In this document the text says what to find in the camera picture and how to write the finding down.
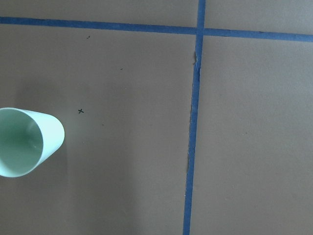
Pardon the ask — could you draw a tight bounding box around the light green plastic cup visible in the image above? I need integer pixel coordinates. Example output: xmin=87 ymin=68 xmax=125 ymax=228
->
xmin=0 ymin=107 xmax=65 ymax=178

